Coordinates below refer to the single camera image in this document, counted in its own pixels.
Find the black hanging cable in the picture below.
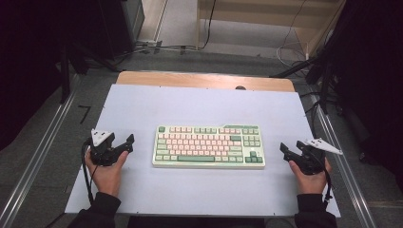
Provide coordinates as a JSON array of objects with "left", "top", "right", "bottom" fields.
[{"left": 201, "top": 0, "right": 219, "bottom": 50}]

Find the hand-held gripper cable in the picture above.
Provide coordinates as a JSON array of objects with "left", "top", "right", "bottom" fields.
[
  {"left": 316, "top": 151, "right": 335, "bottom": 203},
  {"left": 80, "top": 138, "right": 99, "bottom": 206}
]

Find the person's dark clothing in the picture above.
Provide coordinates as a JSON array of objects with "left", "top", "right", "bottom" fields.
[{"left": 126, "top": 216, "right": 266, "bottom": 228}]

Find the black metal stand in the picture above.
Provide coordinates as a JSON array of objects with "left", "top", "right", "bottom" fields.
[
  {"left": 269, "top": 53, "right": 345, "bottom": 116},
  {"left": 58, "top": 42, "right": 123, "bottom": 105}
]

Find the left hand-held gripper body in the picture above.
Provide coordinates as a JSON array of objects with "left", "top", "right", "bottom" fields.
[{"left": 89, "top": 128, "right": 119, "bottom": 167}]

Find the floor cable bundle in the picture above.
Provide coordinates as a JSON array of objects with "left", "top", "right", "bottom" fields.
[{"left": 113, "top": 39, "right": 198, "bottom": 66}]

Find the person's left hand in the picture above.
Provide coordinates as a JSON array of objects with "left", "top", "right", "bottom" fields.
[{"left": 84, "top": 149, "right": 130, "bottom": 199}]

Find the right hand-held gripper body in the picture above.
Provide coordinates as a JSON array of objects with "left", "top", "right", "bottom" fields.
[{"left": 296, "top": 138, "right": 344, "bottom": 176}]

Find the wooden table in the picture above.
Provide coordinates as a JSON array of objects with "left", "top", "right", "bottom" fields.
[{"left": 115, "top": 70, "right": 297, "bottom": 93}]

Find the person's right hand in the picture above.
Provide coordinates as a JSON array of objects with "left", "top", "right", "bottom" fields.
[{"left": 288, "top": 157, "right": 334, "bottom": 196}]

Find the green and pink keyboard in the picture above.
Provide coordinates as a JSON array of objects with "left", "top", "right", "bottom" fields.
[{"left": 151, "top": 123, "right": 266, "bottom": 169}]

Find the right hand-held gripper cable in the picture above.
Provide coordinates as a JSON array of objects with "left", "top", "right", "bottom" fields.
[{"left": 316, "top": 151, "right": 335, "bottom": 203}]

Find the aluminium floor rail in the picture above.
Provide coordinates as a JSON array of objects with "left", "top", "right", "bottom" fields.
[
  {"left": 0, "top": 75, "right": 81, "bottom": 228},
  {"left": 307, "top": 94, "right": 378, "bottom": 228}
]

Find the black curtain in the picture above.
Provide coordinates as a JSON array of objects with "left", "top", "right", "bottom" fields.
[
  {"left": 0, "top": 0, "right": 69, "bottom": 152},
  {"left": 329, "top": 0, "right": 403, "bottom": 194}
]

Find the white cable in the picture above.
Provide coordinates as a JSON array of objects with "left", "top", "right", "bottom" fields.
[{"left": 275, "top": 0, "right": 311, "bottom": 69}]

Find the left hand-held gripper cable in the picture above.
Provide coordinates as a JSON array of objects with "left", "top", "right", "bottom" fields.
[{"left": 80, "top": 138, "right": 99, "bottom": 206}]

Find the wooden shelf unit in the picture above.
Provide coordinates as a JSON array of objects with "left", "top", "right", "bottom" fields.
[{"left": 195, "top": 0, "right": 347, "bottom": 59}]

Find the white board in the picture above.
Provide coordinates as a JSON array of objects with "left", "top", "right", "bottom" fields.
[{"left": 64, "top": 84, "right": 342, "bottom": 219}]

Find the black cabinet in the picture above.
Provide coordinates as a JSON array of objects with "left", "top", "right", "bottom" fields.
[{"left": 97, "top": 0, "right": 145, "bottom": 62}]

